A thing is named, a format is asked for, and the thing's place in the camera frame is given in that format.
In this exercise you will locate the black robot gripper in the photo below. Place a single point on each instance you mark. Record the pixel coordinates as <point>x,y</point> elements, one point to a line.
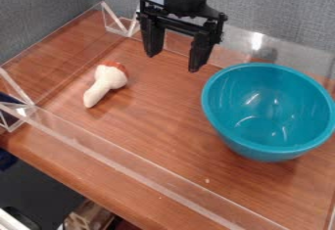
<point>187,16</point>

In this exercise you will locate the white toy mushroom brown cap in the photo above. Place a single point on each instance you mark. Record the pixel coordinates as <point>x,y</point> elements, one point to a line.
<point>111,76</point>

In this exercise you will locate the blue plastic bowl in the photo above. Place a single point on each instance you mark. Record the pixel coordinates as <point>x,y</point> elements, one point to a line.
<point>271,111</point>

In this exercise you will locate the wooden object below table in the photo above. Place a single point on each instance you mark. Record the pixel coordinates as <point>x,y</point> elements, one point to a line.
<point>89,217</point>

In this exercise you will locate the white black object bottom left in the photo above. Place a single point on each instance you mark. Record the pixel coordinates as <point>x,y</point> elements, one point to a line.
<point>14,220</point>

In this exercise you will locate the clear acrylic barrier wall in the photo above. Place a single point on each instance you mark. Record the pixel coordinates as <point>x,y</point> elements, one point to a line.
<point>142,153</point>

